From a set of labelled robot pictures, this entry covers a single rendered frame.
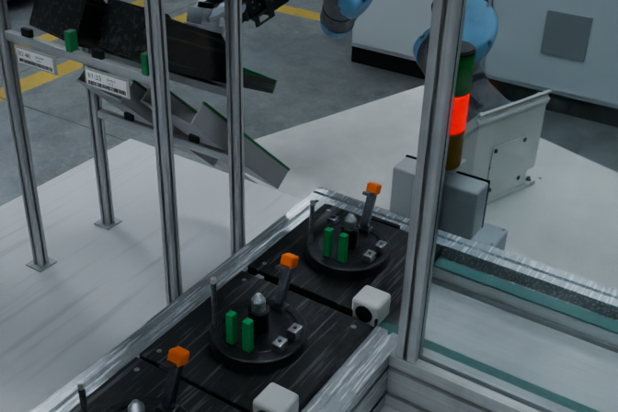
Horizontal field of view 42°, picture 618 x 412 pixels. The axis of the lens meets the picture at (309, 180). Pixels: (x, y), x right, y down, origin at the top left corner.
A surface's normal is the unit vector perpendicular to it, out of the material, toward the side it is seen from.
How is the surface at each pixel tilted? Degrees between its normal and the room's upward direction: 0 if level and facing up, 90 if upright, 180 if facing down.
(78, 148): 0
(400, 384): 90
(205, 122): 90
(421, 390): 90
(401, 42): 90
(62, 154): 0
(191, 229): 0
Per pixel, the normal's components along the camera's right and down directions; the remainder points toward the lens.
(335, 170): 0.03, -0.87
